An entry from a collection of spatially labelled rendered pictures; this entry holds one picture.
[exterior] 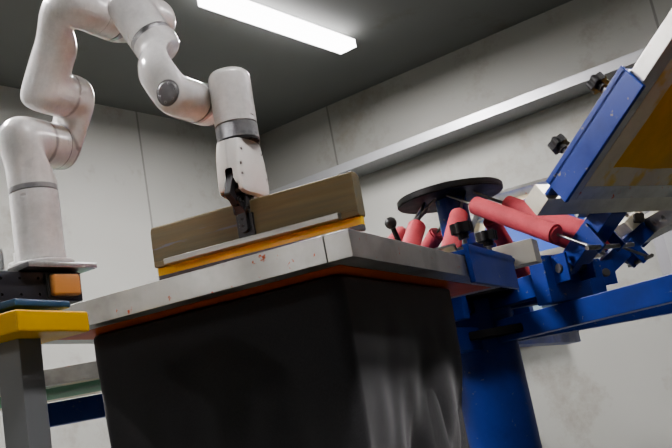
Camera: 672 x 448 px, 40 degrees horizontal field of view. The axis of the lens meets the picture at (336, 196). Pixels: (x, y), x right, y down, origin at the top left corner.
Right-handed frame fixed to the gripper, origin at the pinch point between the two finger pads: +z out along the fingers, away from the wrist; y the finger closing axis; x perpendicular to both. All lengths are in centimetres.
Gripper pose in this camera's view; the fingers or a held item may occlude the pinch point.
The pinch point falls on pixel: (251, 226)
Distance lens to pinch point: 159.4
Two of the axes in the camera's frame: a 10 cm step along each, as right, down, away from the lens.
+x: 8.8, -2.5, -3.9
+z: 1.7, 9.6, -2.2
